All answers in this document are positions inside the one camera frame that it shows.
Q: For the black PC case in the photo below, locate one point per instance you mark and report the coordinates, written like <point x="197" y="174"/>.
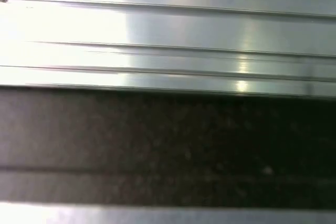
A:
<point x="236" y="142"/>

